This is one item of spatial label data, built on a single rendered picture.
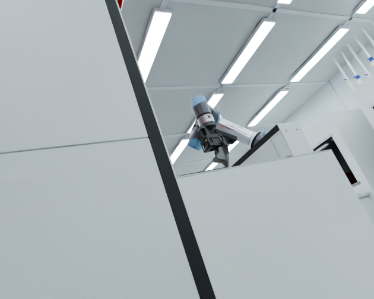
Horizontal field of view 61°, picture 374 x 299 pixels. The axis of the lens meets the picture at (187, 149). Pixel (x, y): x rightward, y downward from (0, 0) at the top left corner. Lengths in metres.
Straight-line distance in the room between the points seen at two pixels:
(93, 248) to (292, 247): 0.51
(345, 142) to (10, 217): 4.19
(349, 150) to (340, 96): 1.36
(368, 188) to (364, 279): 3.45
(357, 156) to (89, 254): 4.15
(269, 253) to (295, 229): 0.10
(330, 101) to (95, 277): 5.36
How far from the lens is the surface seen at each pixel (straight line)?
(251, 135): 1.79
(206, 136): 1.38
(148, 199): 0.46
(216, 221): 0.72
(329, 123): 4.52
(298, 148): 1.06
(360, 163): 4.40
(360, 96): 4.26
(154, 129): 0.51
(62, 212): 0.43
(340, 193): 0.98
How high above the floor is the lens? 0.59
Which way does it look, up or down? 22 degrees up
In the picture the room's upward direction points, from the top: 20 degrees counter-clockwise
